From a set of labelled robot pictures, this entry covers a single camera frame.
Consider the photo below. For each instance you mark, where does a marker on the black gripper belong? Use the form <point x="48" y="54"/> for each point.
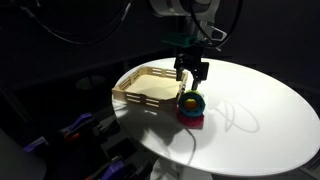
<point x="190" y="59"/>

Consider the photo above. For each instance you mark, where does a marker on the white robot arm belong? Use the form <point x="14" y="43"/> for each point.
<point x="198" y="33"/>

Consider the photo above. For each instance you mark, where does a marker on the wooden slatted tray box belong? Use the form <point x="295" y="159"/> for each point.
<point x="151" y="87"/>

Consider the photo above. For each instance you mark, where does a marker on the white round table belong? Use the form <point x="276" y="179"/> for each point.
<point x="254" y="125"/>

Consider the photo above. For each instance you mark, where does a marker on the purple clamp lower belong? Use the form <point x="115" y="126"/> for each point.
<point x="118" y="170"/>

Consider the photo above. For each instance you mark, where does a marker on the purple orange clamp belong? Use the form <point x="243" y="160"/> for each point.
<point x="80" y="129"/>

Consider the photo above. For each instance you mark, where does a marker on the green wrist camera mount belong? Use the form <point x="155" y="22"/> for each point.
<point x="178" y="39"/>

